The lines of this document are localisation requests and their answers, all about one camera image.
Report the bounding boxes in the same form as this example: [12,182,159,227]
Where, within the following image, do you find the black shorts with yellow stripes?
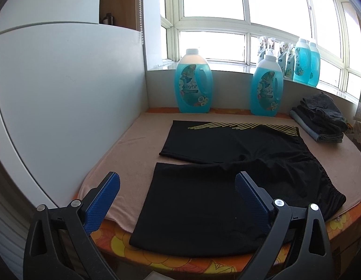
[129,121,346,258]

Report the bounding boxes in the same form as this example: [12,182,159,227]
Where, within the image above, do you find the orange floral bed sheet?
[92,108,361,279]

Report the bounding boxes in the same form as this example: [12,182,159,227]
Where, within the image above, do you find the peach towel on bed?
[78,112,361,233]

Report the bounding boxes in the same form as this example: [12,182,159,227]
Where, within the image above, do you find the grey folded pants bottom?
[289,110,344,144]

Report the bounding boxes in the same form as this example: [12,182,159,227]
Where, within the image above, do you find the dark grey folded garment top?
[298,92,347,135]

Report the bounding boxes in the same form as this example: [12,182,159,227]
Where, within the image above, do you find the white wardrobe cabinet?
[0,0,147,207]

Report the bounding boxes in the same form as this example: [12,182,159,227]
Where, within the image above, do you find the right blue detergent bottle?
[250,54,284,117]

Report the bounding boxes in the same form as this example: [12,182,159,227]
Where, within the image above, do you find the blue detergent bottle on windowsill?
[294,38,311,84]

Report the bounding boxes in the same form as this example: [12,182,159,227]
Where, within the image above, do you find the left blue detergent bottle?
[174,49,213,113]

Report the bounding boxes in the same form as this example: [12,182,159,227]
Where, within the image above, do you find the dark bottle on shelf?
[102,13,115,25]

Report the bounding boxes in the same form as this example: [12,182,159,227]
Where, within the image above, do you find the white window frame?
[159,0,361,99]

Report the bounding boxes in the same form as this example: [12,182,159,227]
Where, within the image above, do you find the white beaded blind cord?
[137,0,144,44]

